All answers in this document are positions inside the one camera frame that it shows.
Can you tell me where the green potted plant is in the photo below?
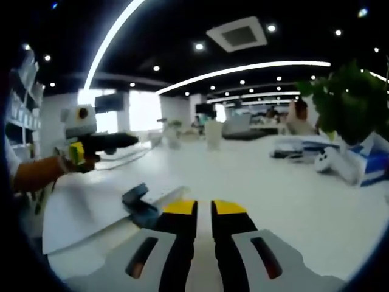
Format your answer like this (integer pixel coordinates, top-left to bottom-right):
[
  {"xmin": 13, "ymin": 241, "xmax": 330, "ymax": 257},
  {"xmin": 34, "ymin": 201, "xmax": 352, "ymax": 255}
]
[{"xmin": 295, "ymin": 59, "xmax": 389, "ymax": 146}]

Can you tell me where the blue and white box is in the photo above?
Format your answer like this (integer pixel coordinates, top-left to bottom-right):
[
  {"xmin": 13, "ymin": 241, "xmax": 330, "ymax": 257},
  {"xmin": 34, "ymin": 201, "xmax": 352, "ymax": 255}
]
[{"xmin": 348, "ymin": 133, "xmax": 389, "ymax": 187}]

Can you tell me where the white shelf with boxes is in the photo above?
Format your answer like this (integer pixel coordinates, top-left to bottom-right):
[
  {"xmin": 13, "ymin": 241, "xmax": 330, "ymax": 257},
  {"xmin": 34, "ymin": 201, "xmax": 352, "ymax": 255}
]
[{"xmin": 5, "ymin": 49, "xmax": 44, "ymax": 159}]

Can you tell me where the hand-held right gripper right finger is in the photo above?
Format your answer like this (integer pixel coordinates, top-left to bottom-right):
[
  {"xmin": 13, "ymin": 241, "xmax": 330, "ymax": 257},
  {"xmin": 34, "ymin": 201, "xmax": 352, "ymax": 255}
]
[{"xmin": 211, "ymin": 199, "xmax": 347, "ymax": 292}]

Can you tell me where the person's left hand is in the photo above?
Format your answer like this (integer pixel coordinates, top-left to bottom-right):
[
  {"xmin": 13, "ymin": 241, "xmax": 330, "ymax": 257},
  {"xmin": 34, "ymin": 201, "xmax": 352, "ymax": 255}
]
[{"xmin": 64, "ymin": 153, "xmax": 102, "ymax": 175}]

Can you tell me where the long curved ceiling light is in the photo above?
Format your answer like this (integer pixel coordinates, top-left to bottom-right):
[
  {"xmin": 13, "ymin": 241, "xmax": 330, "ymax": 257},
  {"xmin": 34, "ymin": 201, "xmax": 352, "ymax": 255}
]
[{"xmin": 83, "ymin": 0, "xmax": 147, "ymax": 91}]

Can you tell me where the black monitor on stand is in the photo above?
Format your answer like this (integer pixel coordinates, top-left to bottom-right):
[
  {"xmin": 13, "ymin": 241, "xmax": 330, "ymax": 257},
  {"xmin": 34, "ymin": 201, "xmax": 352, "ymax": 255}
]
[{"xmin": 94, "ymin": 92, "xmax": 126, "ymax": 114}]

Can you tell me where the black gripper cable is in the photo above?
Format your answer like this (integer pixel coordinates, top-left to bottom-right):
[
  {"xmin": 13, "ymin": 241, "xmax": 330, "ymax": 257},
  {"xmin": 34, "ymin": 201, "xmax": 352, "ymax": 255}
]
[{"xmin": 31, "ymin": 178, "xmax": 59, "ymax": 214}]

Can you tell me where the tall white cup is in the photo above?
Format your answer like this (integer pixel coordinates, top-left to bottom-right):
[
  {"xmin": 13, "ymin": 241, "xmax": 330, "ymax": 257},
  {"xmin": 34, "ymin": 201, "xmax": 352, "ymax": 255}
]
[{"xmin": 204, "ymin": 119, "xmax": 223, "ymax": 152}]

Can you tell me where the white controller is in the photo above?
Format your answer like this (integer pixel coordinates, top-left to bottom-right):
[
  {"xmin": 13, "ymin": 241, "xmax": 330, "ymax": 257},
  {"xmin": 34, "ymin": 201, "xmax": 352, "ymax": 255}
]
[{"xmin": 314, "ymin": 148, "xmax": 362, "ymax": 186}]

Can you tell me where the stack of blue-white documents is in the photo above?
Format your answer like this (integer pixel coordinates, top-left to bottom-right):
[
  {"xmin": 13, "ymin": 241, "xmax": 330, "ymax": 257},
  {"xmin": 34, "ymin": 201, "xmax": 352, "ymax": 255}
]
[{"xmin": 269, "ymin": 134, "xmax": 342, "ymax": 164}]

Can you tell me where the flat black cushion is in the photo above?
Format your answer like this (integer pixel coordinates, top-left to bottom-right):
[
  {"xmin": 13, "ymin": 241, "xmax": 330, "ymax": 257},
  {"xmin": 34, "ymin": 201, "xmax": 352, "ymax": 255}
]
[{"xmin": 222, "ymin": 129, "xmax": 269, "ymax": 141}]

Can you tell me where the square ceiling air vent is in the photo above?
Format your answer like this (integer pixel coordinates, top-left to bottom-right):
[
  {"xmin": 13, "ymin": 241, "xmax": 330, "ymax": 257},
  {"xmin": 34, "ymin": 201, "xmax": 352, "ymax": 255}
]
[{"xmin": 205, "ymin": 16, "xmax": 269, "ymax": 53}]

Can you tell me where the blue-grey paper punch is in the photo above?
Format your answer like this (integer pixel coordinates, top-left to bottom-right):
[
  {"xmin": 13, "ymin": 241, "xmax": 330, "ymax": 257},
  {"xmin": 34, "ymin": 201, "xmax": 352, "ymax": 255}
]
[{"xmin": 120, "ymin": 181, "xmax": 167, "ymax": 231}]

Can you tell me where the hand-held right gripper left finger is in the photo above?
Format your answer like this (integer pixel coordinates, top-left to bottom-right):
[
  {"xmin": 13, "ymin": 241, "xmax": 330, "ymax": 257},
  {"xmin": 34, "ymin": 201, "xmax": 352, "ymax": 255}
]
[{"xmin": 67, "ymin": 199, "xmax": 199, "ymax": 292}]

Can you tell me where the white paper sheet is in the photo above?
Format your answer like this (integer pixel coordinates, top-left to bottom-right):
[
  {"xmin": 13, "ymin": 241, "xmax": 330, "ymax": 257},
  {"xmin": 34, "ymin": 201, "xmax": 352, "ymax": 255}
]
[{"xmin": 41, "ymin": 175, "xmax": 193, "ymax": 256}]

